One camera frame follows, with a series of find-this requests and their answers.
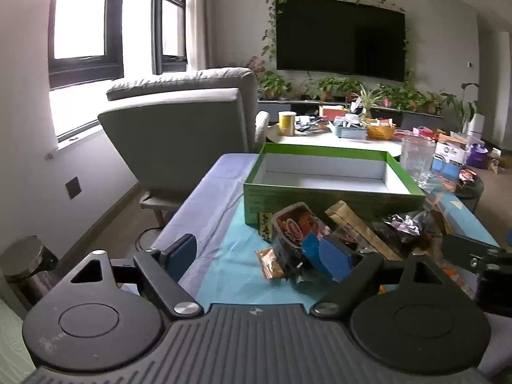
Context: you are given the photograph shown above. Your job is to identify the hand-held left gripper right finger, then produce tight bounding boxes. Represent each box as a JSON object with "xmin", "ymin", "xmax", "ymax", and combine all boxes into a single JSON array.
[{"xmin": 302, "ymin": 234, "xmax": 457, "ymax": 317}]

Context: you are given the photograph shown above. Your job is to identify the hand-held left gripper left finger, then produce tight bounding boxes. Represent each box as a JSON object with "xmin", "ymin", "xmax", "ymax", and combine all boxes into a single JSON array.
[{"xmin": 68, "ymin": 233, "xmax": 203, "ymax": 317}]

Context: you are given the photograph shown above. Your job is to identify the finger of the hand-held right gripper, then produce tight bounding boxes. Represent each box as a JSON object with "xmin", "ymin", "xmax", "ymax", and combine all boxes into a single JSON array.
[{"xmin": 442, "ymin": 234, "xmax": 500, "ymax": 267}]

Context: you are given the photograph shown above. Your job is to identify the dark snack packet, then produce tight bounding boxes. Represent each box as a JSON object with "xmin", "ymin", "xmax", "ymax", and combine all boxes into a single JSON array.
[{"xmin": 276, "ymin": 240, "xmax": 332, "ymax": 289}]

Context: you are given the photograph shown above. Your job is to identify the red brown snack packet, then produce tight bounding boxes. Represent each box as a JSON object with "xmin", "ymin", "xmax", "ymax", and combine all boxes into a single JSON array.
[{"xmin": 271, "ymin": 202, "xmax": 332, "ymax": 249}]

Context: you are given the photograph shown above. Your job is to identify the green cardboard box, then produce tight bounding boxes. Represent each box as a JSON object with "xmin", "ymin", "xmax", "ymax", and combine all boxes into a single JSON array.
[{"xmin": 243, "ymin": 142, "xmax": 425, "ymax": 230}]

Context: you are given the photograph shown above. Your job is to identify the clear bag of dark prunes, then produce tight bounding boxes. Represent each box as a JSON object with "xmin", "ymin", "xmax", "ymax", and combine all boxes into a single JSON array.
[{"xmin": 372, "ymin": 210, "xmax": 441, "ymax": 254}]

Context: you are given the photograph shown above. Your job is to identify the gold brown snack packet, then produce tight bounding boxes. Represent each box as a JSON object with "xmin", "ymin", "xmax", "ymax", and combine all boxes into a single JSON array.
[{"xmin": 325, "ymin": 200, "xmax": 403, "ymax": 261}]

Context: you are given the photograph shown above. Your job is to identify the dark round side table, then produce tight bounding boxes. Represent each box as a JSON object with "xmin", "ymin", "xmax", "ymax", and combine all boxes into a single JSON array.
[{"xmin": 454, "ymin": 168, "xmax": 484, "ymax": 212}]

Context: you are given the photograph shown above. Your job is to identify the small orange snack packet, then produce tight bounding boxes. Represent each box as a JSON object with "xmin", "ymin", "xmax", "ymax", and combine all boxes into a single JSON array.
[{"xmin": 255, "ymin": 247, "xmax": 286, "ymax": 280}]

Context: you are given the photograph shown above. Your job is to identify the lavender sheet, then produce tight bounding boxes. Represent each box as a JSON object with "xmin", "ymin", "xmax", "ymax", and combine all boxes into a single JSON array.
[{"xmin": 150, "ymin": 153, "xmax": 262, "ymax": 289}]

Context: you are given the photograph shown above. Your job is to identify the purple bag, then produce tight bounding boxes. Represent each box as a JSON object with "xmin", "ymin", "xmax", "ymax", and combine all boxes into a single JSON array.
[{"xmin": 466, "ymin": 144, "xmax": 489, "ymax": 171}]

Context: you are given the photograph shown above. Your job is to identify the white printed box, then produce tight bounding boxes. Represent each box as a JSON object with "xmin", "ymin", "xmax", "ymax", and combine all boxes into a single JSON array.
[{"xmin": 431, "ymin": 140, "xmax": 472, "ymax": 193}]

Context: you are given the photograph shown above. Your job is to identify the clear glass mug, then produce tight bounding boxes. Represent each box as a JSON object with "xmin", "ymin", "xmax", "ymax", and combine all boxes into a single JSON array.
[{"xmin": 400, "ymin": 135, "xmax": 436, "ymax": 187}]

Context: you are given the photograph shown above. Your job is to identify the white round table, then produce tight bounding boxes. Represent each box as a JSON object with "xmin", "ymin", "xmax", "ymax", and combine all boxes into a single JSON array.
[{"xmin": 266, "ymin": 122, "xmax": 403, "ymax": 158}]

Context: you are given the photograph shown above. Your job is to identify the grey armchair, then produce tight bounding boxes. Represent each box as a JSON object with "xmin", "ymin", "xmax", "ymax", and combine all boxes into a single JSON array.
[{"xmin": 98, "ymin": 68, "xmax": 270, "ymax": 225}]

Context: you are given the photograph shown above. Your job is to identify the grey plastic tray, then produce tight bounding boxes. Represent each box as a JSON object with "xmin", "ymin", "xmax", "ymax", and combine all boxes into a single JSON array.
[{"xmin": 327, "ymin": 122, "xmax": 368, "ymax": 140}]

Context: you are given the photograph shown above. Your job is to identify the wicker basket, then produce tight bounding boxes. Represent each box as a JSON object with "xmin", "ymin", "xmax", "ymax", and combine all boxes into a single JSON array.
[{"xmin": 366, "ymin": 125, "xmax": 396, "ymax": 141}]

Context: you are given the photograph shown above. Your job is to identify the peace lily plant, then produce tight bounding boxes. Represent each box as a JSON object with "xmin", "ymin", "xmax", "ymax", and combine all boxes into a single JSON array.
[{"xmin": 442, "ymin": 82, "xmax": 481, "ymax": 133}]

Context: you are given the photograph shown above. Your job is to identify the yellow can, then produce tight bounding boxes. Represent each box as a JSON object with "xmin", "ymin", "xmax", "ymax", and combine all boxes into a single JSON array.
[{"xmin": 279, "ymin": 111, "xmax": 297, "ymax": 136}]

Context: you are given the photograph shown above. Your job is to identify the orange box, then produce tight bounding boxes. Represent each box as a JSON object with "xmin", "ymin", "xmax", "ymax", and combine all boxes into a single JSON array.
[{"xmin": 319, "ymin": 105, "xmax": 349, "ymax": 121}]

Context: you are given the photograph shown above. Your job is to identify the potted green plant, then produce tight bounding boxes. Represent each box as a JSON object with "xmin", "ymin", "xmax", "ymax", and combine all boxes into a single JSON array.
[
  {"xmin": 304, "ymin": 76, "xmax": 364, "ymax": 102},
  {"xmin": 378, "ymin": 84, "xmax": 417, "ymax": 112},
  {"xmin": 259, "ymin": 71, "xmax": 292, "ymax": 100},
  {"xmin": 416, "ymin": 91, "xmax": 444, "ymax": 115}
]

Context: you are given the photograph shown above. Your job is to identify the metal trash can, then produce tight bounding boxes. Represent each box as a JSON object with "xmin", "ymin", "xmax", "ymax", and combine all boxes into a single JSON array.
[{"xmin": 0, "ymin": 235, "xmax": 59, "ymax": 308}]

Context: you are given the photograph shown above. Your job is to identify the spider plant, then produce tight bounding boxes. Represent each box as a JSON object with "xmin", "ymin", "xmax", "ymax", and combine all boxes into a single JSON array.
[{"xmin": 352, "ymin": 85, "xmax": 385, "ymax": 121}]

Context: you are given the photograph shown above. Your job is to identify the red flowering plant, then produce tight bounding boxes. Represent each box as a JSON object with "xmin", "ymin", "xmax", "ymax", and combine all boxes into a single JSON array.
[{"xmin": 244, "ymin": 56, "xmax": 267, "ymax": 78}]

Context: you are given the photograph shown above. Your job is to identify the narrow black-framed window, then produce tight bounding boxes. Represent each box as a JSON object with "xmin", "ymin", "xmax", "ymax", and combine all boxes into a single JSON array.
[{"xmin": 151, "ymin": 0, "xmax": 188, "ymax": 76}]

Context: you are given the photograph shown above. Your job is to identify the light curtain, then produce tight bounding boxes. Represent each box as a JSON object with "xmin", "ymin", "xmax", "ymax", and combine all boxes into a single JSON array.
[{"xmin": 185, "ymin": 0, "xmax": 212, "ymax": 72}]

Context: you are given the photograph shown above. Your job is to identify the ivy garland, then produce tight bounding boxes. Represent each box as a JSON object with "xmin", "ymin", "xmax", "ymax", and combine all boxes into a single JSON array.
[{"xmin": 262, "ymin": 0, "xmax": 412, "ymax": 89}]

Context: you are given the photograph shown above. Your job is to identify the large black-framed window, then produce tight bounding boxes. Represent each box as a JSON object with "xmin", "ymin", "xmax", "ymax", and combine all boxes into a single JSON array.
[{"xmin": 47, "ymin": 0, "xmax": 125, "ymax": 141}]

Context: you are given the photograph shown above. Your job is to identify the black wall socket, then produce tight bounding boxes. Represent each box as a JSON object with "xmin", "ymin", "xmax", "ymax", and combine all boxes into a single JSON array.
[{"xmin": 66, "ymin": 176, "xmax": 83, "ymax": 200}]

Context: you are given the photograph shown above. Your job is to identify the black wall television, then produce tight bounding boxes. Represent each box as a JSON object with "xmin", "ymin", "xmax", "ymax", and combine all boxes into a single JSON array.
[{"xmin": 275, "ymin": 0, "xmax": 406, "ymax": 83}]

